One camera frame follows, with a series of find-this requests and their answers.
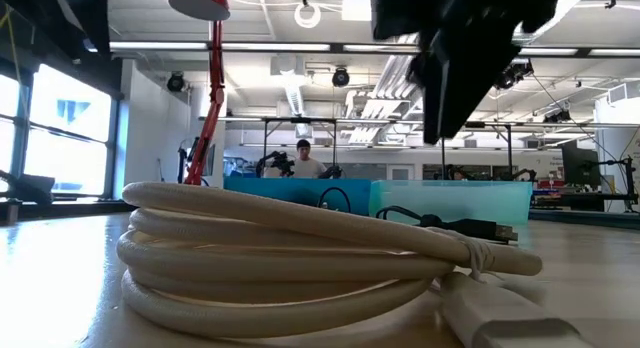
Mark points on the black metal rig frame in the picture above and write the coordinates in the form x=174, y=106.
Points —
x=487, y=124
x=300, y=120

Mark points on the black background robot arm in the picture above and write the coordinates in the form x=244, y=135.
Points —
x=277, y=163
x=332, y=172

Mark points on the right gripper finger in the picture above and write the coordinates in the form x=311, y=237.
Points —
x=460, y=83
x=422, y=68

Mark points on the blue plastic bin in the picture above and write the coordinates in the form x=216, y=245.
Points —
x=280, y=195

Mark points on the long ceiling light strip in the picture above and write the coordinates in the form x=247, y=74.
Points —
x=160, y=45

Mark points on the person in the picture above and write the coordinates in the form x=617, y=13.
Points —
x=306, y=168
x=457, y=174

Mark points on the black ceiling speaker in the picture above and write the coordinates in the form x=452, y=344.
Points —
x=175, y=82
x=341, y=77

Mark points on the black monitor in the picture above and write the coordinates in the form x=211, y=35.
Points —
x=580, y=165

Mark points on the black metal stand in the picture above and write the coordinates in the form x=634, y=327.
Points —
x=627, y=173

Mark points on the red desk lamp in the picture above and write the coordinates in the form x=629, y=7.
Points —
x=217, y=63

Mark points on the teal translucent plastic bin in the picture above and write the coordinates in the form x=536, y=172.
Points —
x=475, y=200

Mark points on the black ceiling spotlight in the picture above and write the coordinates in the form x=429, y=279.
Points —
x=557, y=116
x=515, y=73

